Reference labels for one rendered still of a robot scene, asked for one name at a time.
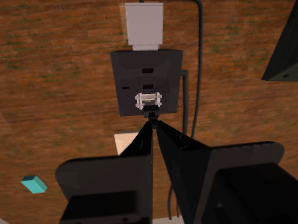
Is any small teal block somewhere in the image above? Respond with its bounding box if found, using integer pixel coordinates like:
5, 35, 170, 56
20, 175, 48, 193

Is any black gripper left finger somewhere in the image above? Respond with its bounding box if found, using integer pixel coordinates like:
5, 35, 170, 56
55, 121, 153, 224

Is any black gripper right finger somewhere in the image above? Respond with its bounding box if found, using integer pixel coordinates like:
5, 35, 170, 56
156, 120, 285, 224

